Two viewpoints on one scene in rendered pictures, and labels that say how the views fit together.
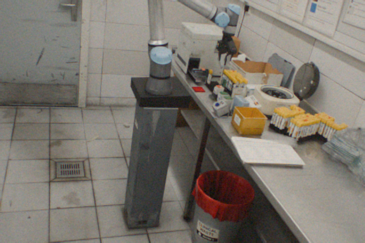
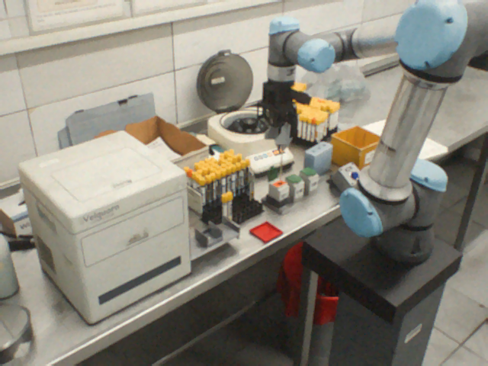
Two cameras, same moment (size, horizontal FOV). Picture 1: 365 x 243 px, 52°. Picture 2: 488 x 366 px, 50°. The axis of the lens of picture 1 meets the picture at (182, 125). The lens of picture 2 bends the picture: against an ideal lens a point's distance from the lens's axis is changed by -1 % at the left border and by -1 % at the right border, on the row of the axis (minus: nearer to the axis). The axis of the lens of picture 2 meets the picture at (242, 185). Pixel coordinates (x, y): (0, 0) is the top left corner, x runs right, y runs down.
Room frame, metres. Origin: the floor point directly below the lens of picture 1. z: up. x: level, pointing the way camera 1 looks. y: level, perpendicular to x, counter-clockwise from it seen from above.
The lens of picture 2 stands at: (2.73, 1.03, 1.77)
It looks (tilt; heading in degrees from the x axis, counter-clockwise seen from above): 32 degrees down; 250
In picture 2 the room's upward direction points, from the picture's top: 1 degrees clockwise
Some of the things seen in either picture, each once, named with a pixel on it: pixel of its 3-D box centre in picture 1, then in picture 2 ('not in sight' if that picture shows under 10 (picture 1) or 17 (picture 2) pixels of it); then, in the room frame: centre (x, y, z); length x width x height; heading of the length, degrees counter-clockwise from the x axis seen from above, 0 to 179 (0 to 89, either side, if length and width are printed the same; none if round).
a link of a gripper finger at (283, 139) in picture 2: (219, 60); (282, 139); (2.19, -0.15, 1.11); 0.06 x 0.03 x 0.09; 24
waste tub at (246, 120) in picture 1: (248, 120); (357, 149); (1.82, -0.34, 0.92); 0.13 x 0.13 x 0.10; 19
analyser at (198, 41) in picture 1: (202, 49); (113, 219); (2.67, -0.04, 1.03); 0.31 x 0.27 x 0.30; 22
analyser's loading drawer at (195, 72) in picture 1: (195, 72); (201, 240); (2.45, -0.03, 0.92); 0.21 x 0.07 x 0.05; 22
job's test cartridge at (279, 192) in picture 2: (218, 91); (278, 192); (2.17, -0.18, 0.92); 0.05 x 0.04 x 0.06; 114
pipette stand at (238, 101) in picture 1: (240, 106); (317, 162); (1.98, -0.30, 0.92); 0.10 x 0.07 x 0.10; 28
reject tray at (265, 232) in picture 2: (198, 89); (265, 231); (2.26, -0.06, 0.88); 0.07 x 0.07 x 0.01; 22
